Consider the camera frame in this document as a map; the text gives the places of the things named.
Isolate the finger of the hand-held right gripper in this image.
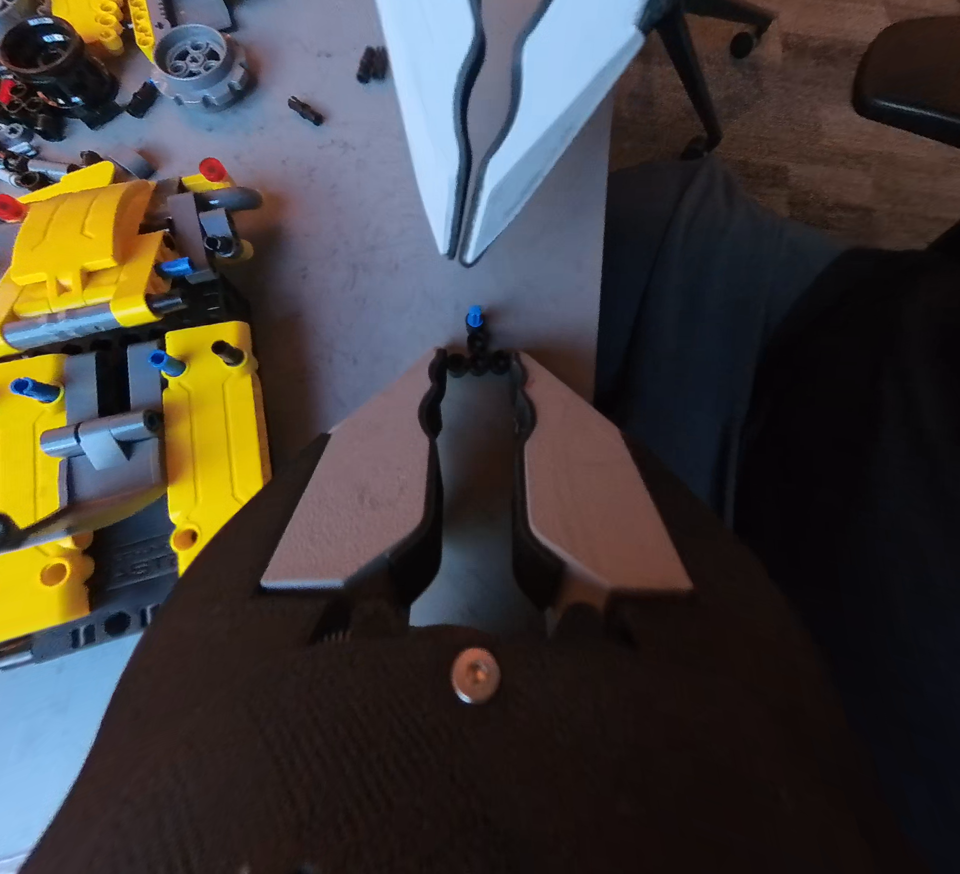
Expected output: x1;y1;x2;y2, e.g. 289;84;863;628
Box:
459;0;687;269
365;0;481;260

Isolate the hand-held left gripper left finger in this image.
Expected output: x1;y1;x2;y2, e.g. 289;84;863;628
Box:
260;346;451;616

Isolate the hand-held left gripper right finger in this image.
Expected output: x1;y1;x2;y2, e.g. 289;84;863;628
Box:
512;351;693;616

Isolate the black connector with blue pin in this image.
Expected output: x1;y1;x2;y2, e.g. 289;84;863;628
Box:
448;304;511;376

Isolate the black office chair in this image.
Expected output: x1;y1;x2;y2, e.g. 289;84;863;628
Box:
648;0;879;162

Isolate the person's dark trouser leg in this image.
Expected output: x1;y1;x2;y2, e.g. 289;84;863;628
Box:
596;157;849;530

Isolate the black chair seat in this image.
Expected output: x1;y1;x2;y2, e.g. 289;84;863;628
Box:
853;15;960;149

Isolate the yellow beam with grey rack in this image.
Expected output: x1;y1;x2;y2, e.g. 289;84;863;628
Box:
120;0;181;65

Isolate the black toy tire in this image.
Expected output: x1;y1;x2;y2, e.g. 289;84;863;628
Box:
0;15;121;121

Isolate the yellow toy brick vehicle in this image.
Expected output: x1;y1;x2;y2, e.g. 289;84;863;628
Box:
0;157;273;665

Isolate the pile of loose toy bricks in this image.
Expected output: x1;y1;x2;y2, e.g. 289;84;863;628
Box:
0;75;159;192

